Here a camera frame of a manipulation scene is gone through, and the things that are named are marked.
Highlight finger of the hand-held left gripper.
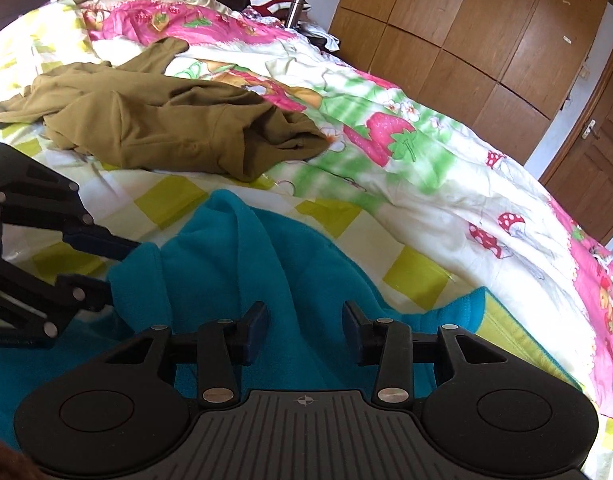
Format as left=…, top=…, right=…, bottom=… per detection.
left=0, top=142, right=142, bottom=263
left=0, top=262, right=114, bottom=345

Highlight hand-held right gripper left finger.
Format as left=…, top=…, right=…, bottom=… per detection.
left=104, top=302, right=270, bottom=409

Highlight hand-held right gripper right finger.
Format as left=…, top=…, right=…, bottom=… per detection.
left=341, top=300, right=507, bottom=406

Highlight teal fleece jacket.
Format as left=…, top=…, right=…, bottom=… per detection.
left=0, top=190, right=487, bottom=443

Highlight olive brown garment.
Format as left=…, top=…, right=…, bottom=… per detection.
left=0, top=37, right=332, bottom=183

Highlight printed checkered blanket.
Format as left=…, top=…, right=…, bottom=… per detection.
left=0, top=0, right=613, bottom=461

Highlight wooden door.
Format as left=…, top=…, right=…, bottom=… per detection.
left=539, top=25, right=613, bottom=252

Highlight red white striped cloth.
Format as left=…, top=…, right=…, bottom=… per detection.
left=246, top=0, right=312, bottom=24

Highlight white cloth pile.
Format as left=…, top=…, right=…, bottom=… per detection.
left=299, top=22, right=343, bottom=54

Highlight metal bottle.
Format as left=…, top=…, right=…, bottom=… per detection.
left=285, top=0, right=308, bottom=29

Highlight wooden wardrobe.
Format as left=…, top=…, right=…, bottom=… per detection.
left=329, top=0, right=613, bottom=166

